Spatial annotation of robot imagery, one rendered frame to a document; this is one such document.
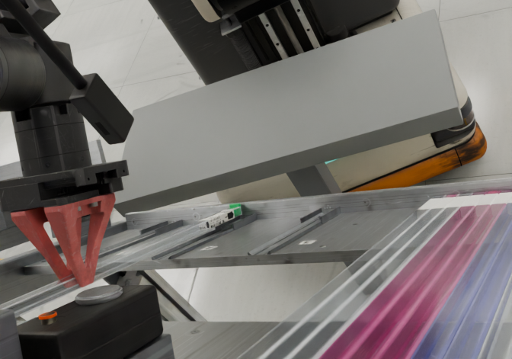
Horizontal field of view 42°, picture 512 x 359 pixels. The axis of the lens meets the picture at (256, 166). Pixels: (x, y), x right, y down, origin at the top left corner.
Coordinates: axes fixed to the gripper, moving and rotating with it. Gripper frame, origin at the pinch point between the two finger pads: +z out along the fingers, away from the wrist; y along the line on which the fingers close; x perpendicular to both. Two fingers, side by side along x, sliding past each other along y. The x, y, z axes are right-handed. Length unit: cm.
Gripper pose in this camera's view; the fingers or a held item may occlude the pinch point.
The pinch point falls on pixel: (77, 276)
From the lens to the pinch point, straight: 60.2
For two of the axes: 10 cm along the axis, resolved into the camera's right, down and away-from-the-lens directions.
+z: 1.6, 9.8, 0.7
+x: 4.4, -1.3, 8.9
